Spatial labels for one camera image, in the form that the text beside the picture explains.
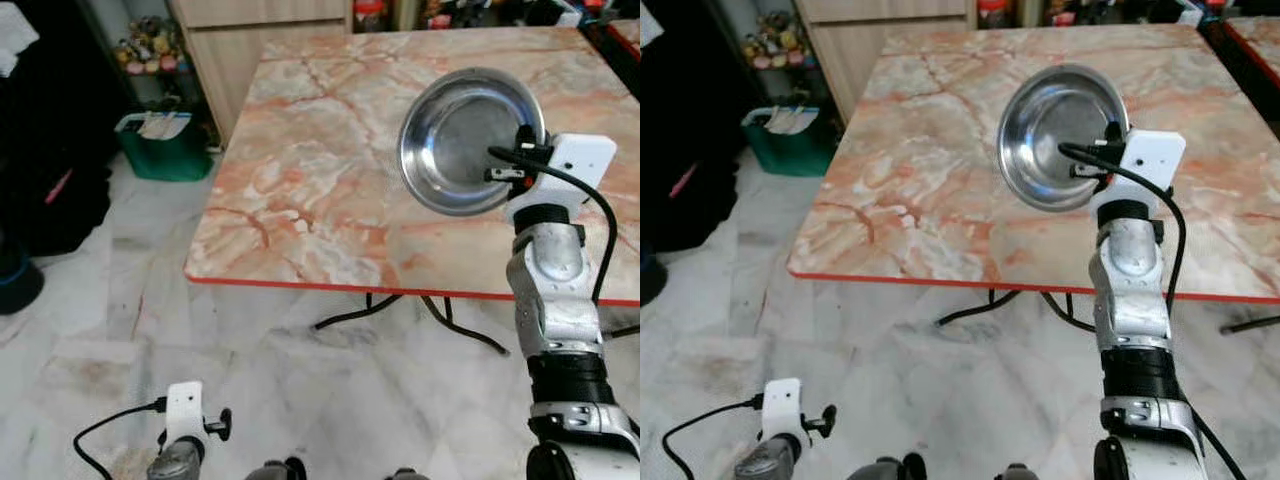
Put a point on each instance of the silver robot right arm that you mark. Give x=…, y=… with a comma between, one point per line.
x=550, y=300
x=1130, y=300

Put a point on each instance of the round stainless steel plate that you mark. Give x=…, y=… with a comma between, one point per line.
x=450, y=140
x=1045, y=135

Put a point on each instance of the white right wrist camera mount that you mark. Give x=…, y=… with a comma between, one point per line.
x=580, y=165
x=1150, y=160

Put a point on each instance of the marble table with red edge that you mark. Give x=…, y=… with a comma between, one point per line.
x=920, y=150
x=320, y=150
x=1255, y=40
x=628, y=35

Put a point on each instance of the colourful toy figurines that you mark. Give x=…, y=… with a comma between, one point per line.
x=150, y=55
x=775, y=48

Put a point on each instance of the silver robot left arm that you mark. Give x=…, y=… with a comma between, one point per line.
x=175, y=463
x=765, y=463

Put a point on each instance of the black stool with blue rim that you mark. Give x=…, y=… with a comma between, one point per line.
x=650, y=280
x=18, y=285

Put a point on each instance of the dark metal shelf rack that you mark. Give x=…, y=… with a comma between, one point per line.
x=822, y=75
x=195, y=85

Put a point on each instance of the white cloth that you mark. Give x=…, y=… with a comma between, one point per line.
x=648, y=25

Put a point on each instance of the green plastic bin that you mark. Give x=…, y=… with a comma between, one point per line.
x=165, y=160
x=790, y=155

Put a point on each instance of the silver robot right leg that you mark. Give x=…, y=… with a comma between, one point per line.
x=1018, y=473
x=405, y=475

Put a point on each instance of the light wooden cabinet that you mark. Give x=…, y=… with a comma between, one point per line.
x=880, y=30
x=260, y=40

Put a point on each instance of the red jar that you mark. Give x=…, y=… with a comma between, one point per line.
x=368, y=12
x=992, y=12

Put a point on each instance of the black fabric furniture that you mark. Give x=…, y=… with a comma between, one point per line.
x=680, y=110
x=50, y=130

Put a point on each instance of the white papers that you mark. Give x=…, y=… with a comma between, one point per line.
x=165, y=125
x=790, y=120

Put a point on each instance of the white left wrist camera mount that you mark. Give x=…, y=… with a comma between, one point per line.
x=185, y=410
x=783, y=405

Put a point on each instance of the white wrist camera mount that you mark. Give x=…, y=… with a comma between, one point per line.
x=783, y=405
x=1150, y=160
x=580, y=165
x=185, y=410

